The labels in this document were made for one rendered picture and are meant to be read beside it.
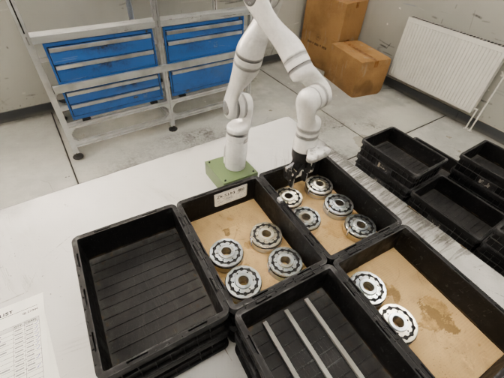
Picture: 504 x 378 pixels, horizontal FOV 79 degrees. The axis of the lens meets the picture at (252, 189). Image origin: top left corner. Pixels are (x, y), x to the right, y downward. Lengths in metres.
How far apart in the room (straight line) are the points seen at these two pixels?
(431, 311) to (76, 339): 1.01
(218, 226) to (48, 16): 2.69
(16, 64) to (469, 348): 3.49
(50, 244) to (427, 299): 1.25
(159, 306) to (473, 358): 0.82
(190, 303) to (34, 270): 0.59
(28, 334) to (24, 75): 2.68
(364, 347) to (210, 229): 0.56
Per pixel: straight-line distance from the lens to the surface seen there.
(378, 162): 1.98
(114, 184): 1.46
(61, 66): 2.58
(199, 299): 0.91
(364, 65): 3.71
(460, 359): 1.02
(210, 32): 2.85
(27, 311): 1.21
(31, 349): 1.14
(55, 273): 1.25
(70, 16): 3.40
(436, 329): 1.03
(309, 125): 0.91
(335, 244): 1.05
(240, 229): 1.04
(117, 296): 0.97
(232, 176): 1.31
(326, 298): 0.95
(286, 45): 0.90
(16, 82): 3.53
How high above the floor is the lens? 1.65
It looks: 44 degrees down
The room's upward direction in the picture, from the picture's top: 4 degrees clockwise
